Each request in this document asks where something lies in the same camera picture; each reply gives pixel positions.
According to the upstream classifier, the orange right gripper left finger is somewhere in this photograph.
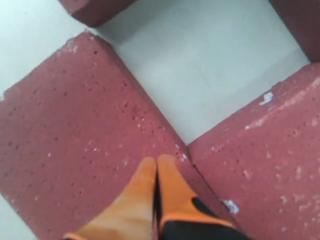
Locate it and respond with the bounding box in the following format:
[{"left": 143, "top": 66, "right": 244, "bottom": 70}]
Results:
[{"left": 63, "top": 157, "right": 157, "bottom": 240}]

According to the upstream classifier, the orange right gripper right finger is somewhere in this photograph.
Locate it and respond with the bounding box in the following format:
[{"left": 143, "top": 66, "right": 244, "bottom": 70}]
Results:
[{"left": 157, "top": 154, "right": 237, "bottom": 240}]

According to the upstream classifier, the red brick with white chip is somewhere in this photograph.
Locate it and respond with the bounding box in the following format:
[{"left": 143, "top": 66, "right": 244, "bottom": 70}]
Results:
[{"left": 188, "top": 63, "right": 320, "bottom": 240}]

